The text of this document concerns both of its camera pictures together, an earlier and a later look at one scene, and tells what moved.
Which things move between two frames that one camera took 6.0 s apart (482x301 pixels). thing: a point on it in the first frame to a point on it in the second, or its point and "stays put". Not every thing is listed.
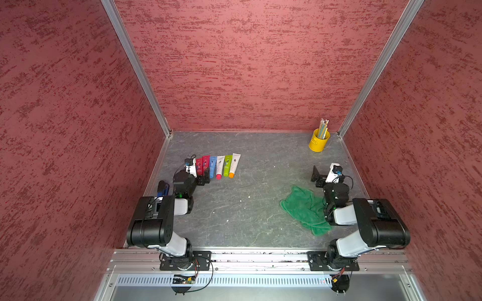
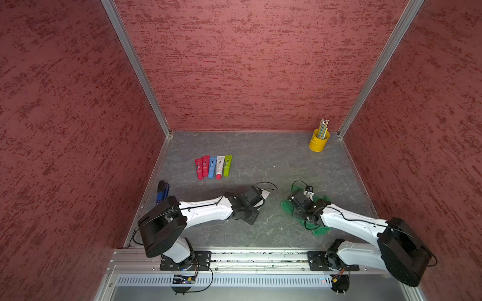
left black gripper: (201, 180) to (250, 220)
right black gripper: (321, 178) to (295, 212)
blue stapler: (162, 189) stays put
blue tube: (213, 165) stays put
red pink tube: (206, 160) stays put
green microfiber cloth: (309, 210) stays put
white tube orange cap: (235, 159) to (265, 194)
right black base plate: (317, 263) stays put
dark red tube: (199, 166) stays put
